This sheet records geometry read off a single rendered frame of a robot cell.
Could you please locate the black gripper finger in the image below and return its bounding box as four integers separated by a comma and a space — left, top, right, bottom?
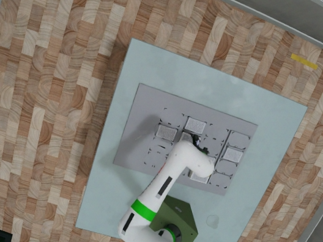
190, 133, 201, 145

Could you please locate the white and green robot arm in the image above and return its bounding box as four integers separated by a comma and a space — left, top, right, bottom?
117, 140, 214, 242

